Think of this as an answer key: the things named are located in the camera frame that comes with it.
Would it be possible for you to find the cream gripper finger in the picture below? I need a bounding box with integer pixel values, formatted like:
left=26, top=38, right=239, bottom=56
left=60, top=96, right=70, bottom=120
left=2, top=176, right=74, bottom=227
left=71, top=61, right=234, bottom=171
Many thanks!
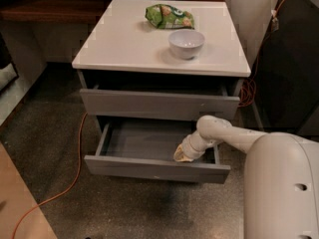
left=173, top=144, right=192, bottom=162

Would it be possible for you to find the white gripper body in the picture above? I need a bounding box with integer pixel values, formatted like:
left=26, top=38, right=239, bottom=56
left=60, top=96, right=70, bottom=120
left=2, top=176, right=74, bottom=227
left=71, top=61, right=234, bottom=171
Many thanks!
left=181, top=130, right=217, bottom=159

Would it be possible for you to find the grey drawer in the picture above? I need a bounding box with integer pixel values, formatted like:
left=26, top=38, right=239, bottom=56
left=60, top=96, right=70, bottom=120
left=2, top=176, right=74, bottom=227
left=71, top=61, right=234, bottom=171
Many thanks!
left=85, top=117, right=230, bottom=183
left=80, top=89, right=239, bottom=120

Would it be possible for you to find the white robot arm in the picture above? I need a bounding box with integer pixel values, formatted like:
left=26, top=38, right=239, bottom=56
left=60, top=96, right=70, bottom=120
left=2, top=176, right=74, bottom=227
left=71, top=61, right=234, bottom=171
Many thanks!
left=173, top=116, right=319, bottom=239

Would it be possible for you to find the grey top drawer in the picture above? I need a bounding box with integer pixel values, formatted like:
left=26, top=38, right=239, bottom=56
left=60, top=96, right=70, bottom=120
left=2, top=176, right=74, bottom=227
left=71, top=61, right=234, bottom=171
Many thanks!
left=80, top=89, right=239, bottom=120

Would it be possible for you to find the white top grey drawer cabinet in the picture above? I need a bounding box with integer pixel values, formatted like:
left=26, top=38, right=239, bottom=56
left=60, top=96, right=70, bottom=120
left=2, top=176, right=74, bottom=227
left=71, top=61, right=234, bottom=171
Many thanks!
left=72, top=0, right=252, bottom=141

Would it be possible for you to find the white bowl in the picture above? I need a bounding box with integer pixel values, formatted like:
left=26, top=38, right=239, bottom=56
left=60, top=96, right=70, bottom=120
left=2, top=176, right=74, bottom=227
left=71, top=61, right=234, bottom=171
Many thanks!
left=168, top=29, right=205, bottom=60

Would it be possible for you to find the dark cabinet on right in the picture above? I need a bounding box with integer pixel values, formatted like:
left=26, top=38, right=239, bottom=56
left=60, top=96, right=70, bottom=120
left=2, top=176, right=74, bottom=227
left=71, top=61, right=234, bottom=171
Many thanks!
left=255, top=0, right=319, bottom=136

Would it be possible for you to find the green chip bag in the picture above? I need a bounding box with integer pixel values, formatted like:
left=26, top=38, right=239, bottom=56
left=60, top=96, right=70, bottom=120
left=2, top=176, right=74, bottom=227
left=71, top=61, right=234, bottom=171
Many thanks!
left=145, top=4, right=194, bottom=29

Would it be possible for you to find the dark wooden shelf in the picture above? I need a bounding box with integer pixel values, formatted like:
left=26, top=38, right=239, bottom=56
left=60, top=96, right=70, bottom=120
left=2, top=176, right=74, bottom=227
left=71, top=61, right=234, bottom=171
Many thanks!
left=0, top=0, right=225, bottom=26

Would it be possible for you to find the orange extension cable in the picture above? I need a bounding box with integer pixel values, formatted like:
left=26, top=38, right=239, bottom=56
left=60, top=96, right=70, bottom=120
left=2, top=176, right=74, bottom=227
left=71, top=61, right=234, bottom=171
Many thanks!
left=11, top=0, right=319, bottom=239

